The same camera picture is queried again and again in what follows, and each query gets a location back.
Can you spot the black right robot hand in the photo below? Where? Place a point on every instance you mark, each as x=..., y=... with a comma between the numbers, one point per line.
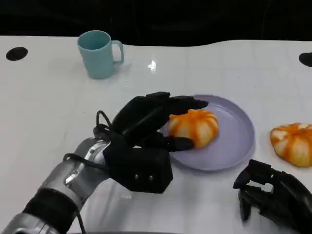
x=282, y=195

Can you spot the orange and white bread roll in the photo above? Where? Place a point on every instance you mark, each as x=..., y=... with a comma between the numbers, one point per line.
x=195, y=126
x=292, y=143

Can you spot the black table grommet hole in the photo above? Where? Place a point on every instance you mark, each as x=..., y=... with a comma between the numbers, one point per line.
x=16, y=53
x=306, y=59

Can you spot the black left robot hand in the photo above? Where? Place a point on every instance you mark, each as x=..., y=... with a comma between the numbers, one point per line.
x=139, y=119

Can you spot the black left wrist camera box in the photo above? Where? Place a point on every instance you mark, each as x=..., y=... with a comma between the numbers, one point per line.
x=143, y=168

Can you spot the pale green mug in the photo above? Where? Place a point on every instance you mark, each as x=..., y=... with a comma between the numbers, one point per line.
x=96, y=57

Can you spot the lilac plate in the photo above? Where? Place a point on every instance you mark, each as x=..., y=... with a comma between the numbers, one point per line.
x=231, y=136

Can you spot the black backdrop curtain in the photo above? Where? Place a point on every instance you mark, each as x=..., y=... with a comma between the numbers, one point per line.
x=156, y=19

